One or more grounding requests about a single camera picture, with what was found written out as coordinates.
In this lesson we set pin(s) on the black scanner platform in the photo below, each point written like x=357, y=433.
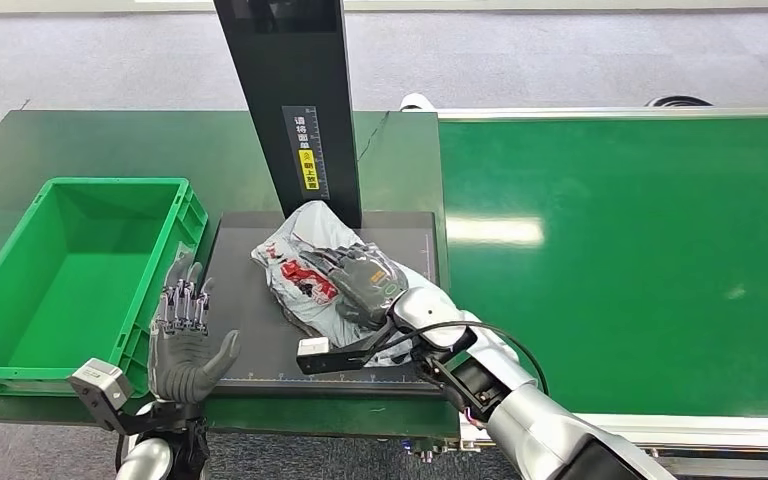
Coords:
x=251, y=331

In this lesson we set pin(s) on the green plastic crate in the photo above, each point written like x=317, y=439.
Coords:
x=79, y=278

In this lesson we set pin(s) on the white round object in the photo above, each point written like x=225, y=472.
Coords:
x=417, y=101

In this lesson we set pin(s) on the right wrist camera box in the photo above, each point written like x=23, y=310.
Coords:
x=331, y=358

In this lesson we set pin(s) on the aluminium conveyor frame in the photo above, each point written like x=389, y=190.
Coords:
x=689, y=430

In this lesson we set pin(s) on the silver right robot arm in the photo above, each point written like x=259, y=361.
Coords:
x=530, y=424

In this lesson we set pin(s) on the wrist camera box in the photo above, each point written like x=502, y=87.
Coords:
x=100, y=384
x=331, y=358

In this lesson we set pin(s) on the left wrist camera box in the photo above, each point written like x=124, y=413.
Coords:
x=100, y=384

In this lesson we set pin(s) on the yellow warning label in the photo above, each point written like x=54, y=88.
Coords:
x=308, y=169

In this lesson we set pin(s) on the black scanner column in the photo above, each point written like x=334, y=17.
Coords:
x=291, y=79

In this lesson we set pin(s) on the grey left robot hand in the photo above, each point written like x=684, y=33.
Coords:
x=182, y=358

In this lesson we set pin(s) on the grey plastic mailer package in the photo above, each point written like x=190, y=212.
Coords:
x=304, y=232

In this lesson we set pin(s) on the green conveyor belt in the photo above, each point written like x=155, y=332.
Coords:
x=622, y=265

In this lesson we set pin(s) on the dark green table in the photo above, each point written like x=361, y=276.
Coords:
x=126, y=142

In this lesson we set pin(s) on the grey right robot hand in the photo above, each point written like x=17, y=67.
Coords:
x=364, y=281

